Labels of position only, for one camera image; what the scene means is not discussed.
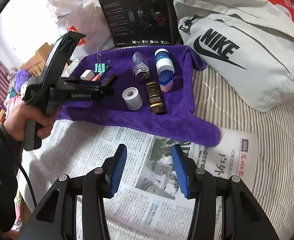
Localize white USB charger plug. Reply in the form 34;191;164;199
80;69;95;81

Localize person left hand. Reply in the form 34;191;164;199
3;103;61;142

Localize plush toys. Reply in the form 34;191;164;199
4;69;31;118

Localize black gold lipstick tube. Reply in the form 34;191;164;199
146;81;166;115

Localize blue pink eraser case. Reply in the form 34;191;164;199
158;70;174;93

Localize purple towel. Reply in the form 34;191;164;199
58;46;221;147

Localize green binder clip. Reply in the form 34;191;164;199
94;54;111;74

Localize pink lip balm tube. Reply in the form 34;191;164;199
92;73;103;81

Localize grey Nike bag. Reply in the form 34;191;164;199
174;0;294;112

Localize newspaper sheet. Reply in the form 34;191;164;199
22;120;258;239

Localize wooden headboard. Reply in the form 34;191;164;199
19;42;54;76

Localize white tape roll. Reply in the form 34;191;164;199
122;87;142;111

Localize white Miniso plastic bag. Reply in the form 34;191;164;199
48;0;115;60

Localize black cable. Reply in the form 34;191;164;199
0;109;37;208

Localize white blue medicine bottle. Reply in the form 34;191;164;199
155;48;175;75

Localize dark sleeve forearm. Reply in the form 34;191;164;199
0;125;23;232

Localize clear bottle with pills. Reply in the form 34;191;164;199
132;51;150;82

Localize black headset box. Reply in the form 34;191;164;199
99;0;174;47

